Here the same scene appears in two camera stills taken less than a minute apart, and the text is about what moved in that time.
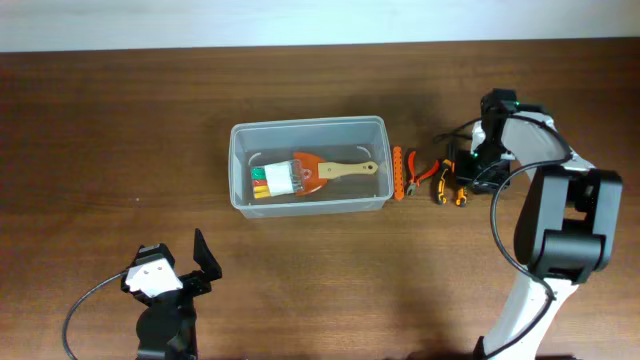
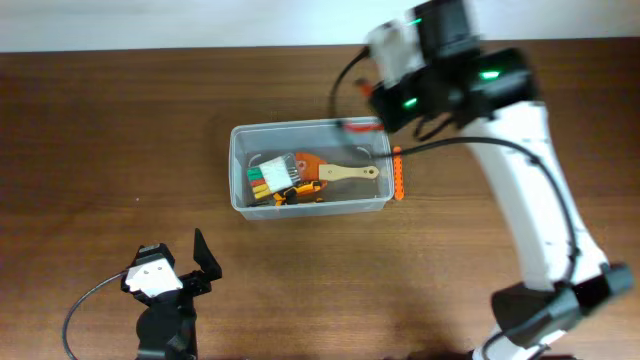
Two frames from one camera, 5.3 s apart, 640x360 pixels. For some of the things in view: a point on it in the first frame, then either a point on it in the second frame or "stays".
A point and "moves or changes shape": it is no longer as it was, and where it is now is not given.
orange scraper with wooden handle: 311,172 stays
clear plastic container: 311,165 stays
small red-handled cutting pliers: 415,180 to 366,89
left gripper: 189,285 stays
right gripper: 463,173 to 388,106
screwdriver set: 277,179 moves or changes shape
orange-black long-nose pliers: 449,167 to 290,196
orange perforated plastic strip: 398,169 stays
